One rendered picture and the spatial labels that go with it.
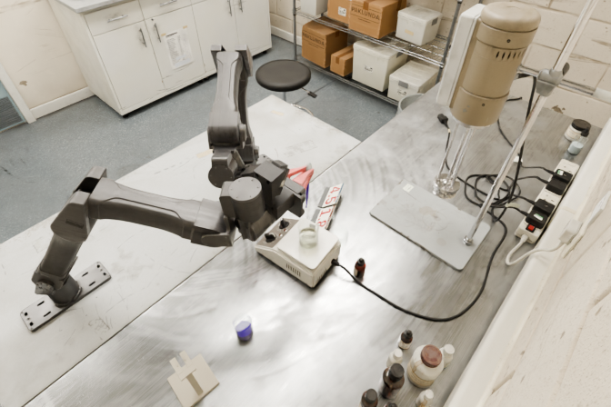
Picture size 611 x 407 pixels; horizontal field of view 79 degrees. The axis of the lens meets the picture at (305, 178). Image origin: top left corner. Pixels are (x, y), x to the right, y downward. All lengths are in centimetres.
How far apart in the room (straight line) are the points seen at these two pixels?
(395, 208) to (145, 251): 73
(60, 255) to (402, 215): 87
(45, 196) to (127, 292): 192
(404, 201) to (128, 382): 85
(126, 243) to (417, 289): 81
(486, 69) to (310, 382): 73
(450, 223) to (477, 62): 53
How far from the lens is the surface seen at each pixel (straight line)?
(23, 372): 110
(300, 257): 94
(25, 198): 299
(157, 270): 109
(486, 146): 151
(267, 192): 67
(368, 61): 315
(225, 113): 89
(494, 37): 79
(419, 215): 117
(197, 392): 90
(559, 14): 295
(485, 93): 84
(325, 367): 92
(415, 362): 86
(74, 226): 78
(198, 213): 71
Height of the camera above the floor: 177
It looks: 45 degrees down
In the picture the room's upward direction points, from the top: straight up
